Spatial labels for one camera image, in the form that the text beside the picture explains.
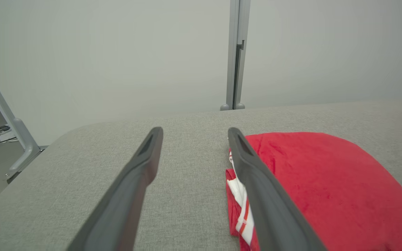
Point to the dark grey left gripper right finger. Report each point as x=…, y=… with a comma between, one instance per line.
x=274, y=216

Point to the grey slanted partition leg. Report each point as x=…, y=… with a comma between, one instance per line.
x=16, y=129

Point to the grey metal partition post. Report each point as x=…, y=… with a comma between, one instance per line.
x=234, y=52

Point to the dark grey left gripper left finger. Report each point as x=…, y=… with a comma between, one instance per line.
x=124, y=209

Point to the grey fabric upholstered surface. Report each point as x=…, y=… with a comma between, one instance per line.
x=187, y=146

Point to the red white-trimmed jersey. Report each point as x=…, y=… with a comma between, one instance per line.
x=326, y=181

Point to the white power strip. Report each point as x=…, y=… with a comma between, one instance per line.
x=7, y=136

